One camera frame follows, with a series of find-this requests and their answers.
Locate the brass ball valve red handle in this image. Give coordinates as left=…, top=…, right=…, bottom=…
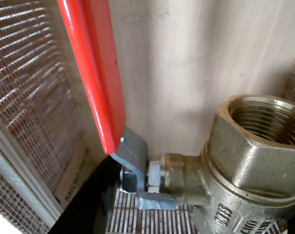
left=57, top=0, right=295, bottom=234

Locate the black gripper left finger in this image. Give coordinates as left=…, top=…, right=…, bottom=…
left=49, top=156, right=122, bottom=234

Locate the wooden slatted box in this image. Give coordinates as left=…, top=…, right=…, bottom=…
left=0, top=0, right=295, bottom=234

